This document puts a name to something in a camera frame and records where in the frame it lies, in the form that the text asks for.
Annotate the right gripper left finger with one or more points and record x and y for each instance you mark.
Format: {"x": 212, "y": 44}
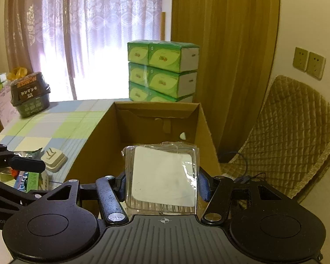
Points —
{"x": 111, "y": 193}

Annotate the green tissue pack stack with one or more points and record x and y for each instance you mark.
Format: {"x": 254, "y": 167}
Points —
{"x": 162, "y": 71}

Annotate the quilted brown chair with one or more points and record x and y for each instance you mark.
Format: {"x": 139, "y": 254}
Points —
{"x": 290, "y": 142}

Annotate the checkered tablecloth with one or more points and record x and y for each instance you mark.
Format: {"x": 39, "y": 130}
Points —
{"x": 65, "y": 125}

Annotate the silver foil bag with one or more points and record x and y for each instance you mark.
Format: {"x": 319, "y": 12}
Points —
{"x": 33, "y": 154}

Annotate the brown wooden door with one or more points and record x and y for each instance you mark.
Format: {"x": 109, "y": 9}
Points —
{"x": 237, "y": 40}

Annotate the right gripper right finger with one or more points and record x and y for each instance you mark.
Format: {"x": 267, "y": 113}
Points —
{"x": 217, "y": 192}

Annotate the brown cardboard box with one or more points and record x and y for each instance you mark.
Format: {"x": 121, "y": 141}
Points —
{"x": 126, "y": 123}

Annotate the sheer purple curtain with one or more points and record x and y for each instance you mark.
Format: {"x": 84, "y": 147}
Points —
{"x": 80, "y": 46}

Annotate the double wall socket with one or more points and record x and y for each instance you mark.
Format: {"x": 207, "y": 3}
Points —
{"x": 311, "y": 63}

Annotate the blue floss pick box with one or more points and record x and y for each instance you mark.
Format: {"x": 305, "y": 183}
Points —
{"x": 27, "y": 181}

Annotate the clear plastic clamshell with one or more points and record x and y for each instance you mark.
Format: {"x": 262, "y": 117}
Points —
{"x": 161, "y": 179}

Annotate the white power adapter plug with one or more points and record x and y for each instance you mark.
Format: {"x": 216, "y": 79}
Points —
{"x": 54, "y": 159}

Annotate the green spray medicine box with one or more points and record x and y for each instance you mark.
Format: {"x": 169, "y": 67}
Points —
{"x": 43, "y": 181}

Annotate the dark green food container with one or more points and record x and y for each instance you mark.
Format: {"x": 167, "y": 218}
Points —
{"x": 30, "y": 94}

